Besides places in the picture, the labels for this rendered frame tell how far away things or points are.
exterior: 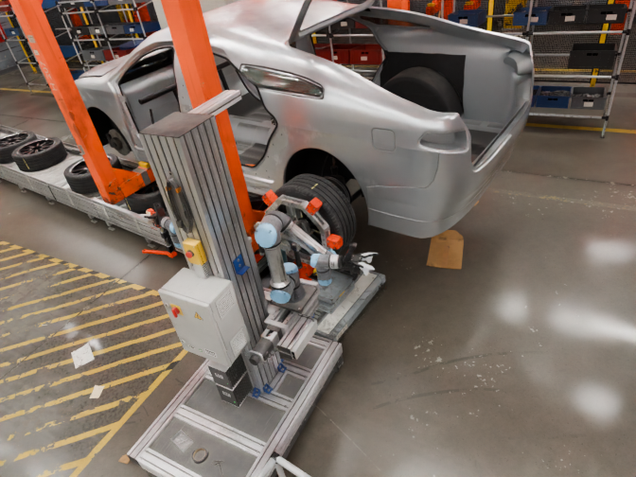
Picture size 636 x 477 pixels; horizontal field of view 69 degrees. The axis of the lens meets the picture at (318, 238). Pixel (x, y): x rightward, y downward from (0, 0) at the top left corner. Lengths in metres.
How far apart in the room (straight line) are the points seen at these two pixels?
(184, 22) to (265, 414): 2.43
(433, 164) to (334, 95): 0.81
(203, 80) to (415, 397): 2.50
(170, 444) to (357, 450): 1.15
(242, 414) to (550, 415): 1.93
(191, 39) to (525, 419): 3.11
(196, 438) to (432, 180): 2.18
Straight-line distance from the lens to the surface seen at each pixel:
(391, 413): 3.27
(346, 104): 3.15
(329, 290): 3.75
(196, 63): 3.13
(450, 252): 4.42
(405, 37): 4.82
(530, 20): 6.32
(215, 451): 3.08
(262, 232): 2.36
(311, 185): 3.23
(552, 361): 3.67
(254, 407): 3.17
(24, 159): 7.52
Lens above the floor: 2.75
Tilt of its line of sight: 36 degrees down
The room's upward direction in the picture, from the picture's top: 9 degrees counter-clockwise
